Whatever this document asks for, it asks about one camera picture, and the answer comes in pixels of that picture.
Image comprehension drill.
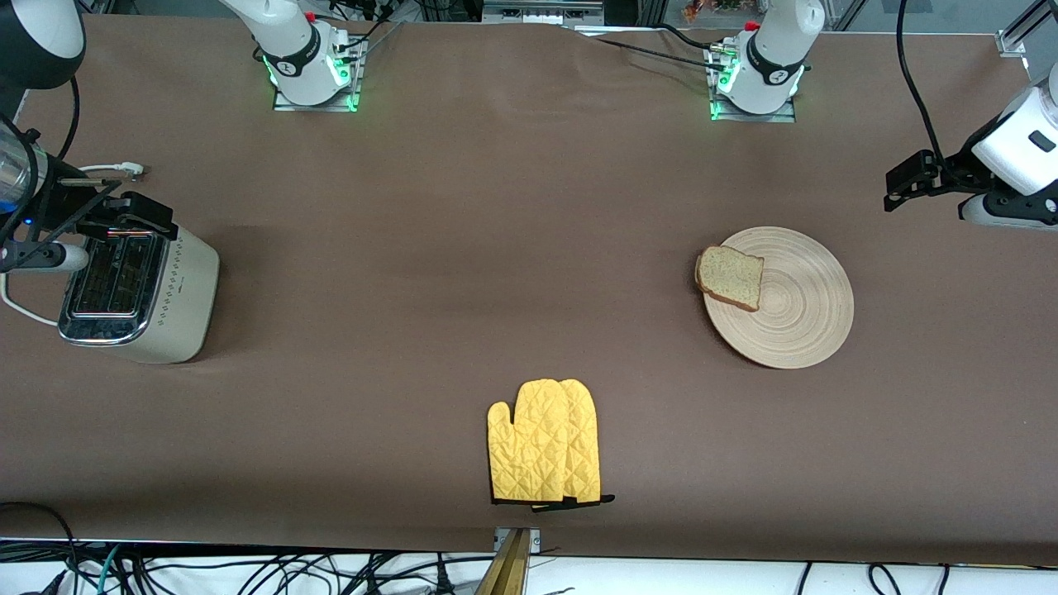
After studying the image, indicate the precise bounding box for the round wooden plate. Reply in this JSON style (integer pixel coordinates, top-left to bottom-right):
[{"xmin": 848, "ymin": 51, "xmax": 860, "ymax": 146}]
[{"xmin": 703, "ymin": 226, "xmax": 855, "ymax": 369}]

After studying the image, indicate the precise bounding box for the brown bread slice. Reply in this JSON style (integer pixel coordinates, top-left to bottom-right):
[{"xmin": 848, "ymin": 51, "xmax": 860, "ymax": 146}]
[{"xmin": 695, "ymin": 245, "xmax": 765, "ymax": 313}]

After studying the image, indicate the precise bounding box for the cream and chrome toaster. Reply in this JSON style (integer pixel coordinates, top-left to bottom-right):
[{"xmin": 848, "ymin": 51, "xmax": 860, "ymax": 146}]
[{"xmin": 58, "ymin": 221, "xmax": 221, "ymax": 364}]

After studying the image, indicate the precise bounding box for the brown table cover sheet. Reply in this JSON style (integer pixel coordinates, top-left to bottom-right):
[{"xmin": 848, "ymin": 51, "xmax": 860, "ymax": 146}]
[{"xmin": 0, "ymin": 15, "xmax": 1058, "ymax": 568}]

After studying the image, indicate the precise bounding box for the grey metal box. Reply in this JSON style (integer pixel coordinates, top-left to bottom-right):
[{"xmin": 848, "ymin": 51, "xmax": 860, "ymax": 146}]
[{"xmin": 482, "ymin": 0, "xmax": 606, "ymax": 25}]

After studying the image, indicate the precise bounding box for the yellow quilted oven mitt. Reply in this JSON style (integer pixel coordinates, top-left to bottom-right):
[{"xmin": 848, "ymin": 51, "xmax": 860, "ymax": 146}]
[
  {"xmin": 533, "ymin": 378, "xmax": 617, "ymax": 512},
  {"xmin": 487, "ymin": 379, "xmax": 573, "ymax": 506}
]

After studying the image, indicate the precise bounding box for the brass coloured bar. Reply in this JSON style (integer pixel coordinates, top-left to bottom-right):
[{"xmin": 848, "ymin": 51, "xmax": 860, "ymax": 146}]
[{"xmin": 474, "ymin": 529, "xmax": 532, "ymax": 595}]

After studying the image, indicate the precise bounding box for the white toaster power cable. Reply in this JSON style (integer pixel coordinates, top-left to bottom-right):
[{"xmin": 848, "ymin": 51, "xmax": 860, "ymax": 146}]
[{"xmin": 0, "ymin": 163, "xmax": 146, "ymax": 326}]

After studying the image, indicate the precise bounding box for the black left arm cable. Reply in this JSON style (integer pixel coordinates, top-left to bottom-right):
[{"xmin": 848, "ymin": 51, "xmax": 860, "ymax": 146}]
[{"xmin": 896, "ymin": 0, "xmax": 948, "ymax": 163}]

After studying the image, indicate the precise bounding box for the aluminium frame profile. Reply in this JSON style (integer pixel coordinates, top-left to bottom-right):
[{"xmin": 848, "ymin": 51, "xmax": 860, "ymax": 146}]
[{"xmin": 995, "ymin": 0, "xmax": 1058, "ymax": 60}]

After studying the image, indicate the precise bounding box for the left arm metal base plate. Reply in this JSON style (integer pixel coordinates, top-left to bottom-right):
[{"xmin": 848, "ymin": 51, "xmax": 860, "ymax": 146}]
[{"xmin": 708, "ymin": 45, "xmax": 798, "ymax": 124}]

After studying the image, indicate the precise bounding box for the black cable to arm base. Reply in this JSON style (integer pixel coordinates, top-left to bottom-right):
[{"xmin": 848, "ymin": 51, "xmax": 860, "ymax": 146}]
[{"xmin": 591, "ymin": 23, "xmax": 732, "ymax": 75}]

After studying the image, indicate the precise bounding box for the black floor cable loop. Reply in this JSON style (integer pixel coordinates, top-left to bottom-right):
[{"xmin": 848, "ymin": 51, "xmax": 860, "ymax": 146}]
[{"xmin": 0, "ymin": 501, "xmax": 80, "ymax": 595}]

